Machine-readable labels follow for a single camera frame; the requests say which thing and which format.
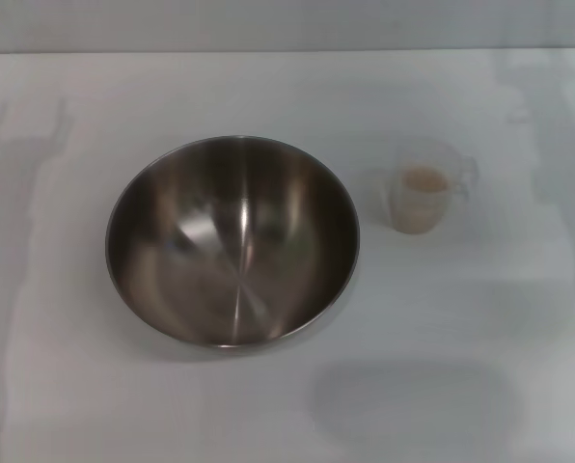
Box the white rice grains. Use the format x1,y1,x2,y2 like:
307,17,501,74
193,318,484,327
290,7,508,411
400,163,449,232

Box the stainless steel mixing bowl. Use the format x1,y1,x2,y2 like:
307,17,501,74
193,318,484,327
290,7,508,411
104,134,361,349

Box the clear plastic measuring cup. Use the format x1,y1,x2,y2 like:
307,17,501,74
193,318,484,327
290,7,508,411
387,139,479,236

